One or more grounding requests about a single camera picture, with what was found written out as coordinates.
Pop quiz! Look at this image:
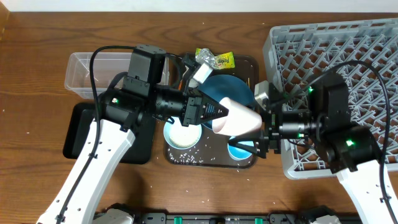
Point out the blue cup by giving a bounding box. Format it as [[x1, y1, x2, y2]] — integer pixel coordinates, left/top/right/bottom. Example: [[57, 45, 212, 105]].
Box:
[[227, 144, 252, 161]]

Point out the blue plate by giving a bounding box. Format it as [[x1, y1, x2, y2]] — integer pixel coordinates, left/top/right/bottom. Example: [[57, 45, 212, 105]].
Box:
[[197, 74, 256, 130]]

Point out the pink cup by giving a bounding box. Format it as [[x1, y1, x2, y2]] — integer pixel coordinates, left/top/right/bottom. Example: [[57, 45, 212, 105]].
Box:
[[212, 97, 262, 136]]

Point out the foil and yellow snack wrapper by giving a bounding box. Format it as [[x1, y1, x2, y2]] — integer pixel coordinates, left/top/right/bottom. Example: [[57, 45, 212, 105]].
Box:
[[195, 48, 235, 70]]

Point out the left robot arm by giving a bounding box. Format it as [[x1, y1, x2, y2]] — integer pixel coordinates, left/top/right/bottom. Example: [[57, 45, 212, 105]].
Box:
[[37, 45, 228, 224]]

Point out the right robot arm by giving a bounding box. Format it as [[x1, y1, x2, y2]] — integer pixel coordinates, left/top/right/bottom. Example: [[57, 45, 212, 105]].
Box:
[[229, 73, 397, 223]]

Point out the grey dishwasher rack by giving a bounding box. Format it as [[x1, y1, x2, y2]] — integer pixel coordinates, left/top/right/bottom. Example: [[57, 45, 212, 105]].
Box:
[[262, 19, 397, 172]]

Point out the light blue rice bowl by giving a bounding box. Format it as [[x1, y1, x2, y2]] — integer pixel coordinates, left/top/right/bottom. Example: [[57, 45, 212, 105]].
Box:
[[163, 121, 202, 150]]

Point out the brown serving tray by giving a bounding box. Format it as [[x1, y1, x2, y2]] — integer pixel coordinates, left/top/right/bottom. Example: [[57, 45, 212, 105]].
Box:
[[164, 55, 259, 169]]

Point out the black plastic tray bin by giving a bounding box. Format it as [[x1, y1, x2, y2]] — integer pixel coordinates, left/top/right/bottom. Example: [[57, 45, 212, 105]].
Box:
[[63, 102, 155, 164]]

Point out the clear plastic bin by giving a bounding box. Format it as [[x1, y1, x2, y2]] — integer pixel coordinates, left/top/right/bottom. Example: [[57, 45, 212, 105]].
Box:
[[65, 47, 169, 99]]

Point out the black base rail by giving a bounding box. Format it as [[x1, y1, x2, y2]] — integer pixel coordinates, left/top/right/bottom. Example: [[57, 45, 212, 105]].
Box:
[[93, 212, 364, 224]]

